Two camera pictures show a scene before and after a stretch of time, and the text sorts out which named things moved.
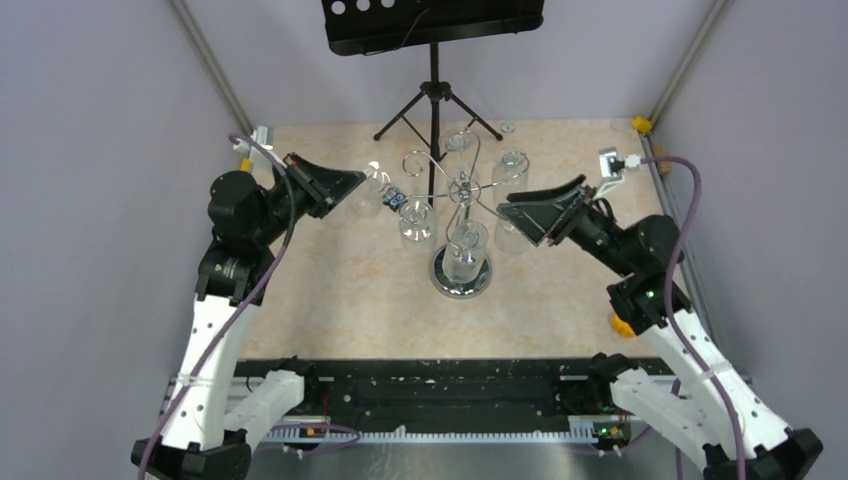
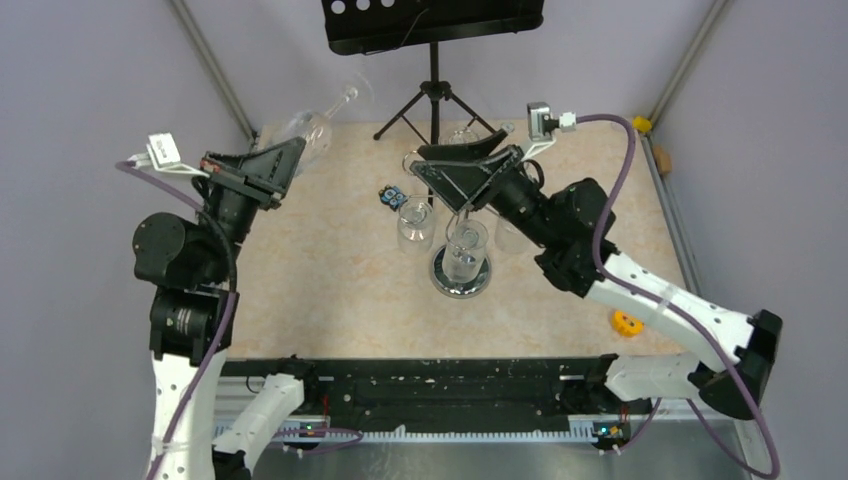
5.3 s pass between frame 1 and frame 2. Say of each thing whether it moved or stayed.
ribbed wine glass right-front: stayed
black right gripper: moved
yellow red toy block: stayed
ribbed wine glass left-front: stayed
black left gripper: moved
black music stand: stayed
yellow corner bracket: stayed
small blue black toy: stayed
